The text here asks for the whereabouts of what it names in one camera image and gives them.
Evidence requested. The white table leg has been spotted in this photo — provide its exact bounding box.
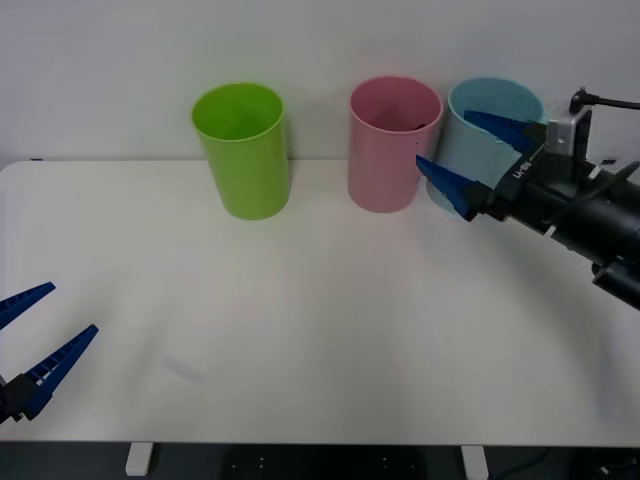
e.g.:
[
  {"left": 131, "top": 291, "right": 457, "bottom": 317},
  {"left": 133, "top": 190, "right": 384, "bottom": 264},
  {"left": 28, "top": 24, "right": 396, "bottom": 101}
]
[
  {"left": 125, "top": 442, "right": 153, "bottom": 477},
  {"left": 460, "top": 444, "right": 489, "bottom": 480}
]

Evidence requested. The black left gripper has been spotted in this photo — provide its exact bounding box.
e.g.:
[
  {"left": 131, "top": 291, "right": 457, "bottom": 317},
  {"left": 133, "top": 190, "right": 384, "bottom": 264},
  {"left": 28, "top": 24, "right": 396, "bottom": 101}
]
[{"left": 0, "top": 282, "right": 100, "bottom": 425}]

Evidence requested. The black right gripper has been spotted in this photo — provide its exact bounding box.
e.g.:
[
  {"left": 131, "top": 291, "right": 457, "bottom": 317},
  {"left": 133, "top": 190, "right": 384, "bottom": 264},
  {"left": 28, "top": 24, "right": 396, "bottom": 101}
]
[{"left": 415, "top": 109, "right": 594, "bottom": 237}]

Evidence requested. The pink plastic bin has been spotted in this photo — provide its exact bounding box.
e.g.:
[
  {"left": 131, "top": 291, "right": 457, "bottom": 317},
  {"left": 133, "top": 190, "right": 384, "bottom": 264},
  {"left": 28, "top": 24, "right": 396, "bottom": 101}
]
[{"left": 348, "top": 75, "right": 444, "bottom": 214}]

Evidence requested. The pale blue plastic bin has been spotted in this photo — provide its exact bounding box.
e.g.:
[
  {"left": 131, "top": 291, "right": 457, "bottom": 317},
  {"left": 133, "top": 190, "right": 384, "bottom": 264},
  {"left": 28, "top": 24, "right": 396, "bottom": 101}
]
[{"left": 424, "top": 76, "right": 552, "bottom": 222}]

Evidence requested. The green plastic bin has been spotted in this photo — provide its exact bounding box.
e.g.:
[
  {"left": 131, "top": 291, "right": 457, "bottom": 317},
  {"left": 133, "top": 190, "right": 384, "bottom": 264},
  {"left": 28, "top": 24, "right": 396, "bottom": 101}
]
[{"left": 190, "top": 82, "right": 292, "bottom": 221}]

